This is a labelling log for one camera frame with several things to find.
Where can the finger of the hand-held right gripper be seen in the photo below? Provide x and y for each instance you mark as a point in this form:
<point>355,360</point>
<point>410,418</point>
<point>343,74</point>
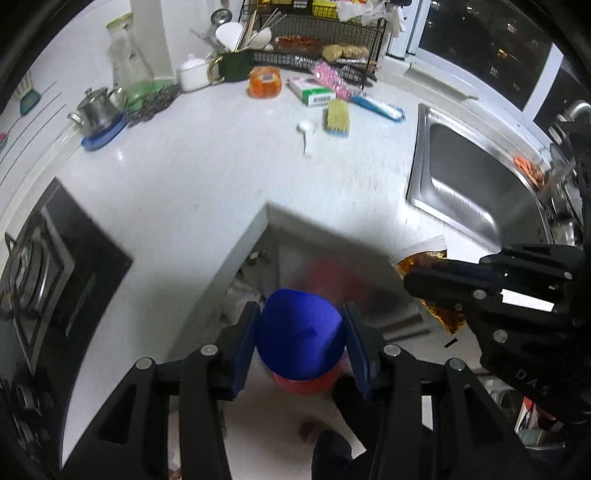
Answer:
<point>466,269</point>
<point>443,288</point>

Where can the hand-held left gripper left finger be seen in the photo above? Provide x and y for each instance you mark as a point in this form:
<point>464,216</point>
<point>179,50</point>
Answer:
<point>244,350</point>

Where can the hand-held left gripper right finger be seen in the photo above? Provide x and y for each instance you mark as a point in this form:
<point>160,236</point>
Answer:
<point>358,350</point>

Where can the brown sauce packet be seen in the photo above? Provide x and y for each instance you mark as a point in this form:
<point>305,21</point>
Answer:
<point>418,258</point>

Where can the blue plastic lid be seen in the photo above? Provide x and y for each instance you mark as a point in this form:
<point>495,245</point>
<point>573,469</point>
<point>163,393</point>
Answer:
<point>300,337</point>

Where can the red plastic basin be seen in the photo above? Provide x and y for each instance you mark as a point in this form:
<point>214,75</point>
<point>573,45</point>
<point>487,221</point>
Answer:
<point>304,386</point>

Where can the stainless steel sink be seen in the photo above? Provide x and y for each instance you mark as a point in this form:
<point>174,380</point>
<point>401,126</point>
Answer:
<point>466,184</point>

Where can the person's dark-clothed leg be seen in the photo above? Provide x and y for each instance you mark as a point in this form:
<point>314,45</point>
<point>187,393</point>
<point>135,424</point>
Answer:
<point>334,452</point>

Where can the orange scouring pad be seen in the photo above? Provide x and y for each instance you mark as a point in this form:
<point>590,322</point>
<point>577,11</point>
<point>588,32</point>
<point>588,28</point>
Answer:
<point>528,170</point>

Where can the steel steamer pot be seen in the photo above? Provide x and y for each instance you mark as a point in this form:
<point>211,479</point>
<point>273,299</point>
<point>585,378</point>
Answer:
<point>565,184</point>

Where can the black glass gas stove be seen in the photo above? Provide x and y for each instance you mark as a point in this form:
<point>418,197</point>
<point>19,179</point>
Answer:
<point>92,277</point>

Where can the blue white wrapper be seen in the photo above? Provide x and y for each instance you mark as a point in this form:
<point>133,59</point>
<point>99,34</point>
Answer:
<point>378,108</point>

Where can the yellow scrub sponge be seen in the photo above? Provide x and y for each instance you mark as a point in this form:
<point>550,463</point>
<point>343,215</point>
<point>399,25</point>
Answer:
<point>337,117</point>

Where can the white plastic scoop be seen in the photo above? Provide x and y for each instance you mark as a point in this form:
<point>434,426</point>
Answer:
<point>305,129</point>

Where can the white framed window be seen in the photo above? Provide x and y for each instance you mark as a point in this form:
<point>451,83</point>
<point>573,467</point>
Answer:
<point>475,41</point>

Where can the white green box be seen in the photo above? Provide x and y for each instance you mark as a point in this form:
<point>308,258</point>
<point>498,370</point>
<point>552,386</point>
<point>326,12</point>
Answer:
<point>311,92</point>

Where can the pink packet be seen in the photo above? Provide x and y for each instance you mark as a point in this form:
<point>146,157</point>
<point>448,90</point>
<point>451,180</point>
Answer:
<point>330,76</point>

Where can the ginger root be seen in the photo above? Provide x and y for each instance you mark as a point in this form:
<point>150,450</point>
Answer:
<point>346,52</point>

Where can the blue round coaster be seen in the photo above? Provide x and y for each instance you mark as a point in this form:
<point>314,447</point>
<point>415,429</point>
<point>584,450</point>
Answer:
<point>104,138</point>

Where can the dark woven trivet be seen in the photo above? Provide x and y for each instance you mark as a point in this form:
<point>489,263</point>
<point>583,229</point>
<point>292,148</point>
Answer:
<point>159,104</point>

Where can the orange packet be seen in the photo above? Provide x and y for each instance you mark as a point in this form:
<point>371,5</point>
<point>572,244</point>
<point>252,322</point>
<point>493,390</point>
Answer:
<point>265,82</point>

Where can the white plastic bag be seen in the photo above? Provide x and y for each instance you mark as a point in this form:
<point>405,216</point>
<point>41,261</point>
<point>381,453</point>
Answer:
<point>374,14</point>

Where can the red chili peppers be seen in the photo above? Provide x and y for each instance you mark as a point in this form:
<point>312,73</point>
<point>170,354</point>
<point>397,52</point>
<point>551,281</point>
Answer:
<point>298,44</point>

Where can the white lidded sugar pot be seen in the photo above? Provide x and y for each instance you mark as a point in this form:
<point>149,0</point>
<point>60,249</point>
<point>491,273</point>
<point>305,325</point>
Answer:
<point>194,74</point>

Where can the steel teapot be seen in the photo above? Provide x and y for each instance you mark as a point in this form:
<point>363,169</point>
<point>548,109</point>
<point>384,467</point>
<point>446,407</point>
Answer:
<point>97,110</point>

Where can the dark green mug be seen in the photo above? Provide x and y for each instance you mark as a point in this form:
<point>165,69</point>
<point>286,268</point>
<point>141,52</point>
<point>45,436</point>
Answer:
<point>235,67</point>

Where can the glass carafe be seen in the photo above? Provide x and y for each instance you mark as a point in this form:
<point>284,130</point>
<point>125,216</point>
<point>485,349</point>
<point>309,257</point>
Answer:
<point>129,60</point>

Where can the bundle of chopsticks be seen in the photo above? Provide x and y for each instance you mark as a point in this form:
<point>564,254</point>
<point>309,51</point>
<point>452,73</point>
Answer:
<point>265,25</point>

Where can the white rice spoon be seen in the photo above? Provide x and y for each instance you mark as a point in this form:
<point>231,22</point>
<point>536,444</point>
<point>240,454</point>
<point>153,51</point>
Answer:
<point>229,34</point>

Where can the steel ladle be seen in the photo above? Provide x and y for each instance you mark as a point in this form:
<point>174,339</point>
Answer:
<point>220,16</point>

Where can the cartoon kitchen wall sticker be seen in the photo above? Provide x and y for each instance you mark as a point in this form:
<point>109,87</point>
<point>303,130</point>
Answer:
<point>27,101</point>

